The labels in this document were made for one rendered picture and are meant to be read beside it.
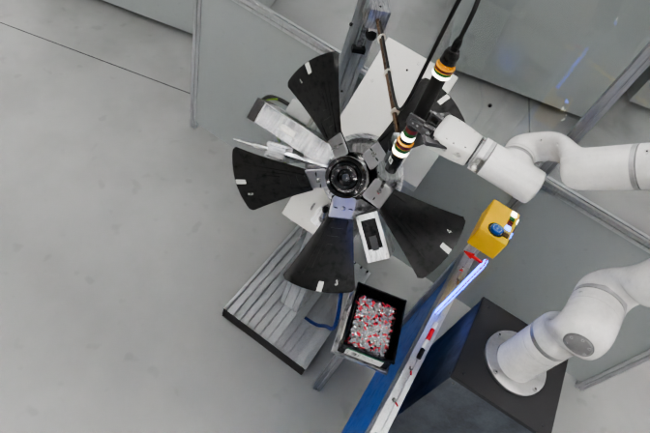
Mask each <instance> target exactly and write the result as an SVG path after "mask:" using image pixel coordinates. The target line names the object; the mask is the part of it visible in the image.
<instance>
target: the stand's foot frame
mask: <svg viewBox="0 0 650 433"><path fill-rule="evenodd" d="M302 231H303V227H301V226H300V225H299V224H298V225H297V226H296V227H295V229H294V230H293V231H292V232H291V233H290V234H289V235H288V236H287V237H286V239H285V240H284V241H283V242H282V243H281V244H280V245H279V247H278V248H277V249H276V250H275V251H274V252H273V253H272V254H271V256H270V257H269V258H268V259H267V260H266V261H265V262H264V263H263V265H262V266H261V267H260V268H259V269H258V270H257V271H256V272H255V274H254V275H253V276H252V277H251V278H250V279H249V280H248V281H247V283H246V284H245V285H244V286H243V287H242V288H241V289H240V290H239V292H238V293H237V294H236V295H235V296H234V297H233V298H232V299H231V301H230V302H229V303H228V304H227V305H226V306H225V307H224V308H223V312H222V316H223V317H224V318H226V319H227V320H228V321H230V322H231V323H232V324H234V325H235V326H236V327H238V328H239V329H240V330H242V331H243V332H245V333H246V334H247V335H249V336H250V337H251V338H253V339H254V340H255V341H257V342H258V343H259V344H260V345H262V346H263V347H264V348H266V349H267V350H268V351H270V352H271V353H272V354H274V355H275V356H276V357H278V358H279V359H280V360H282V361H283V362H285V363H286V364H287V365H289V366H290V367H291V368H292V369H294V370H295V371H296V372H298V373H299V374H300V375H303V373H304V372H305V370H306V369H307V367H308V366H309V364H310V362H311V361H312V359H313V358H314V356H315V355H316V353H317V352H318V350H319V349H320V347H321V346H322V345H323V343H324V342H325V340H326V339H327V337H328V336H329V334H330V333H331V331H329V330H328V329H326V328H318V327H316V326H314V325H313V324H311V323H310V322H308V321H307V320H305V317H306V316H307V317H308V318H310V319H311V320H312V321H313V322H315V323H318V324H326V325H328V326H330V327H333V325H334V322H335V319H336V314H337V308H338V302H339V294H332V293H321V292H316V291H312V290H309V291H308V293H307V294H306V296H305V298H304V301H303V303H302V305H301V306H300V308H299V309H298V310H297V312H294V311H293V309H291V311H290V308H289V307H288V306H286V305H285V303H282V302H281V298H282V295H283V293H284V290H285V288H286V285H287V282H288V281H287V280H285V279H284V277H283V274H284V273H285V272H286V270H287V269H288V268H289V267H290V265H291V264H292V263H293V261H294V260H295V259H296V258H297V256H298V255H299V252H300V250H301V247H302V244H303V242H304V239H305V237H306V235H307V233H308V231H307V232H306V233H305V234H304V235H303V237H302V238H301V237H300V236H301V233H302ZM369 275H370V272H369V271H367V270H366V269H365V268H363V267H362V266H360V265H359V264H357V263H356V262H354V277H355V288H357V283H358V282H361V283H365V282H366V280H367V279H368V277H369ZM348 295H349V293H343V296H342V304H341V311H340V317H341V316H342V314H343V311H344V308H345V305H346V301H347V298H348Z"/></svg>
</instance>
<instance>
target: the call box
mask: <svg viewBox="0 0 650 433"><path fill-rule="evenodd" d="M512 212H513V210H511V209H509V208H508V207H506V206H505V205H503V204H501V203H500V202H498V201H497V200H495V199H494V200H493V201H492V202H491V203H490V204H489V205H488V207H487V208H486V209H485V210H484V212H483V213H482V215H481V216H480V218H479V220H478V222H477V224H476V226H475V228H474V230H473V231H472V233H471V235H470V237H469V239H468V241H467V242H468V243H469V244H470V245H472V246H474V247H475V248H477V249H479V250H480V251H481V252H482V253H484V254H485V255H487V256H488V257H490V258H492V259H493V258H494V257H495V256H496V255H497V254H498V253H499V252H500V251H501V250H502V249H503V248H504V247H505V246H506V245H507V243H508V241H509V239H510V237H511V235H512V233H513V231H514V228H515V226H516V224H517V221H518V218H519V214H517V217H515V221H514V224H513V226H512V228H511V230H510V232H509V231H507V230H506V229H505V226H506V225H508V224H507V222H508V220H509V218H510V216H511V214H512ZM493 223H497V224H499V225H501V226H502V227H503V233H502V234H501V235H495V234H494V233H492V232H491V230H490V227H491V225H492V224H493ZM504 232H506V233H508V234H509V235H510V236H509V238H508V239H506V238H505V237H503V234H504Z"/></svg>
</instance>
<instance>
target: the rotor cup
mask: <svg viewBox="0 0 650 433"><path fill-rule="evenodd" d="M362 162H363V163H364V164H362ZM343 174H348V176H349V180H348V181H344V180H343V179H342V178H341V176H342V175H343ZM374 179H378V173H377V168H375V169H374V170H373V171H370V169H369V167H368V165H367V163H366V162H365V160H364V158H363V154H362V153H358V152H350V153H349V154H347V155H345V156H342V157H338V158H336V159H334V160H332V161H331V162H330V164H329V165H328V167H327V169H326V172H325V183H326V186H327V188H328V190H329V191H331V192H332V193H333V194H334V195H335V196H336V197H339V198H343V199H349V198H356V200H359V199H361V196H362V195H363V193H364V192H365V191H366V189H367V188H368V187H369V186H370V184H371V183H372V182H373V181H374ZM364 188H366V189H365V190H364Z"/></svg>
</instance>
